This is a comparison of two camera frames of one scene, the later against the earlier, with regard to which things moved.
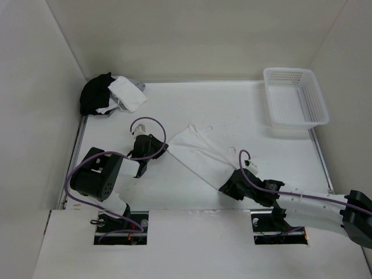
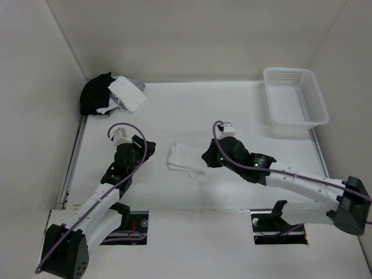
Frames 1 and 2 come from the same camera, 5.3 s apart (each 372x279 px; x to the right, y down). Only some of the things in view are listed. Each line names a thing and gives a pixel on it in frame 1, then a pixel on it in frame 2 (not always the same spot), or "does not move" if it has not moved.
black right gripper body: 234,190 -> 214,160
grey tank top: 139,85 does not move
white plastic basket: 294,99 does not move
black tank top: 95,95 does not move
